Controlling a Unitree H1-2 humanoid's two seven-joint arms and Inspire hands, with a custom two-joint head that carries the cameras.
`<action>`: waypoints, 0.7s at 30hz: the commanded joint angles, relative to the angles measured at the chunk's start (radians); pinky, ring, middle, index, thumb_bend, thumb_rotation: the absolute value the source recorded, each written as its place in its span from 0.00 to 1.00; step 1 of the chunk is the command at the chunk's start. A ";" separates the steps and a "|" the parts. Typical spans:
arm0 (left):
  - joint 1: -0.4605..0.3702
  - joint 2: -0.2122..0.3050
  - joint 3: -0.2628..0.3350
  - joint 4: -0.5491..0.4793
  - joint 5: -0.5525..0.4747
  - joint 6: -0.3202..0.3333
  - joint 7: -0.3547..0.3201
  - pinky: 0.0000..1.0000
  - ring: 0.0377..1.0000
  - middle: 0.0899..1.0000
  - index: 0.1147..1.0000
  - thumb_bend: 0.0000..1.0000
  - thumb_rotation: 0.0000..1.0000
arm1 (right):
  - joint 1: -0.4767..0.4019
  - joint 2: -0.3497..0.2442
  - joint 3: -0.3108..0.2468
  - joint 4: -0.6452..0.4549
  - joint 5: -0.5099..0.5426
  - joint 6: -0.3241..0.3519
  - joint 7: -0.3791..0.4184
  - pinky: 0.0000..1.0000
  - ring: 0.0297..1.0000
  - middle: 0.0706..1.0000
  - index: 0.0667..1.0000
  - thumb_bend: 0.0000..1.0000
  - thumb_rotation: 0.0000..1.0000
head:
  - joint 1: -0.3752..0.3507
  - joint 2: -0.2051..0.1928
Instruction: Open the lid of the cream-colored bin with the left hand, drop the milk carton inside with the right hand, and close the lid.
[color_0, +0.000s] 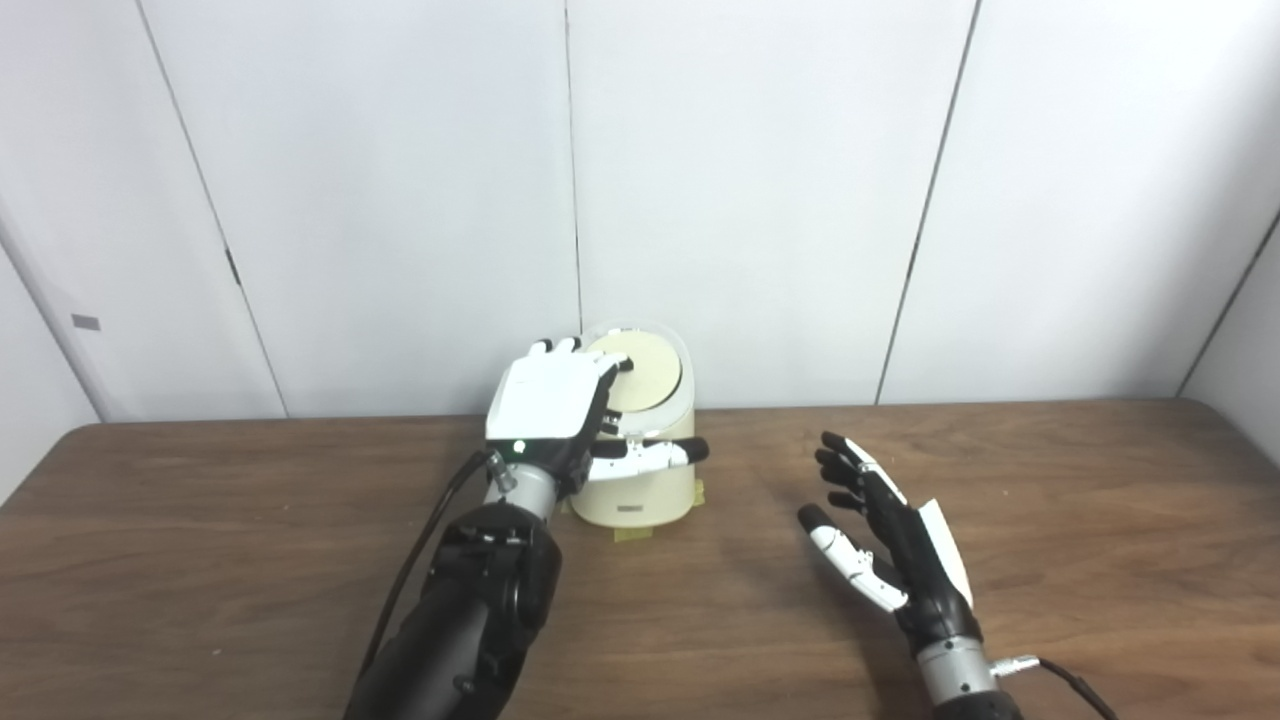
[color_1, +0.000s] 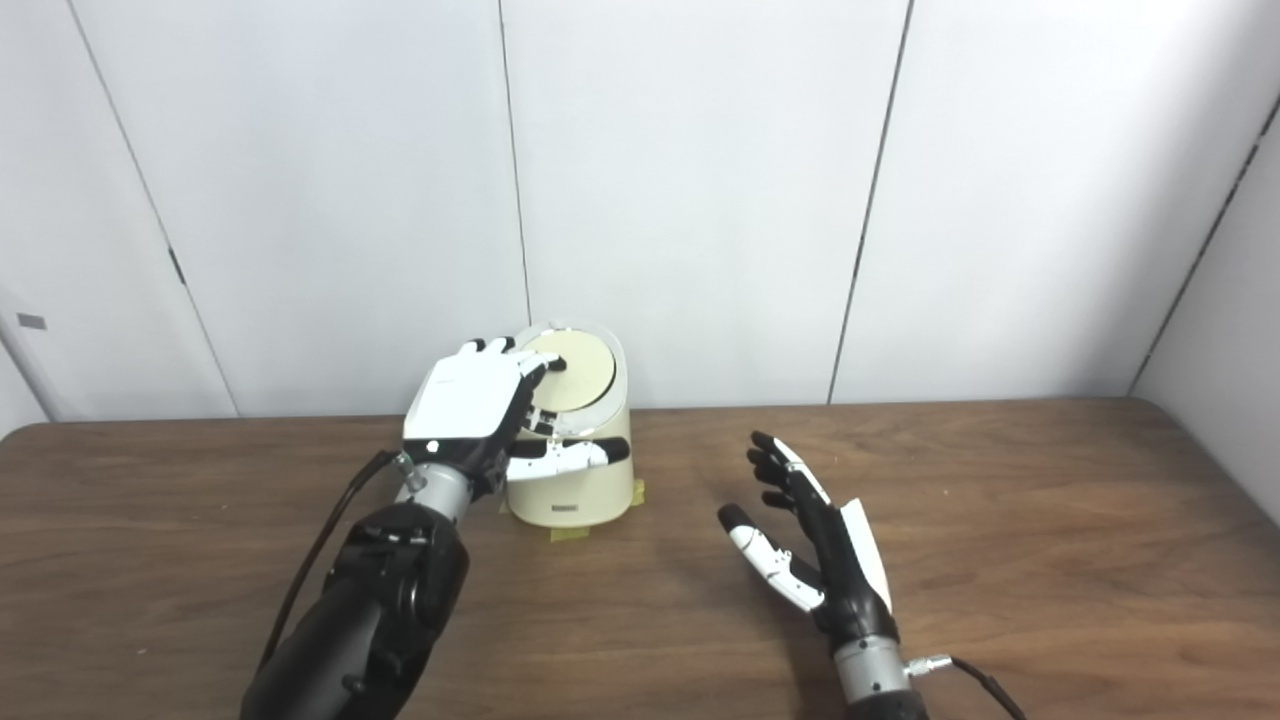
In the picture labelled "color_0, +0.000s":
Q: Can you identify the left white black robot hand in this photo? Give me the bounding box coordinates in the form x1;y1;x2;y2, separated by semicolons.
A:
485;337;710;496

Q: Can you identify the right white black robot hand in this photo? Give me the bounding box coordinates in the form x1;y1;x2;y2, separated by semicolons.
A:
797;431;983;651

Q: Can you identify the cream round bin lid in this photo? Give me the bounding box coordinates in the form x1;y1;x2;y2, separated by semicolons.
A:
585;333;683;413

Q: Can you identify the cream-colored bin body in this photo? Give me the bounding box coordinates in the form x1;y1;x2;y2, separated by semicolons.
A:
565;320;698;529

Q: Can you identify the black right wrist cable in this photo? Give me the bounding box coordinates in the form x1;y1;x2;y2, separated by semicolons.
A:
990;655;1121;720

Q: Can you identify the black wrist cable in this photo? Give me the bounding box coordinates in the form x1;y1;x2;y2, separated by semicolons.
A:
990;655;1121;720
360;450;499;681

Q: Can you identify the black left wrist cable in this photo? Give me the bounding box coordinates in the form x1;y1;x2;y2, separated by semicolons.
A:
360;450;499;681

